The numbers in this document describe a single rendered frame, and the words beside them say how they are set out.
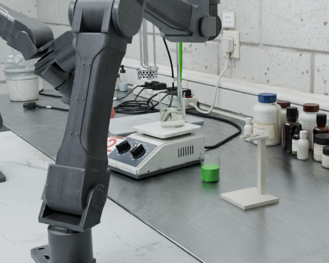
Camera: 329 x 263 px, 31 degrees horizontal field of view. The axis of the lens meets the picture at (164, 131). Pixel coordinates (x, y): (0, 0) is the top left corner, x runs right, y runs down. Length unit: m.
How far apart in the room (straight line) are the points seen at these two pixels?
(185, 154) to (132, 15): 0.55
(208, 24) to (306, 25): 0.61
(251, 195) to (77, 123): 0.45
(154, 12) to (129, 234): 0.37
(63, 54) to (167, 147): 0.31
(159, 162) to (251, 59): 0.66
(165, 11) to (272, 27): 0.82
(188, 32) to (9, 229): 0.46
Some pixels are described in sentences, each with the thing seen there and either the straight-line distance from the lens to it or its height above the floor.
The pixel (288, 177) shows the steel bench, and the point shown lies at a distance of 1.32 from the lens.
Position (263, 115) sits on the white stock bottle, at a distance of 1.55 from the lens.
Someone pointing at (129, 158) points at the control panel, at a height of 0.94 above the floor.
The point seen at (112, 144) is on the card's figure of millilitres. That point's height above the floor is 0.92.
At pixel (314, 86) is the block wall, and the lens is 1.68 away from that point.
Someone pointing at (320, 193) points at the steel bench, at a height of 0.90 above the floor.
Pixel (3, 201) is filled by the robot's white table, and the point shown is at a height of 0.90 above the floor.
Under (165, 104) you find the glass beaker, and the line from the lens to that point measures 1.36.
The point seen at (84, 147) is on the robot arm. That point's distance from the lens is 0.85.
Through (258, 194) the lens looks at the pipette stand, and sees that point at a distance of 1.19.
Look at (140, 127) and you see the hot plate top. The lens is 1.41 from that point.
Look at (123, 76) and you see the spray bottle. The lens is 2.46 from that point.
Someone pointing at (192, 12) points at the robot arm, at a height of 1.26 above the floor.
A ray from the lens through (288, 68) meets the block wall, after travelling 1.75.
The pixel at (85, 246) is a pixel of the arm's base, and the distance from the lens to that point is 0.87.
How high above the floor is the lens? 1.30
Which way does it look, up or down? 13 degrees down
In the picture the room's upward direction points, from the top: 2 degrees counter-clockwise
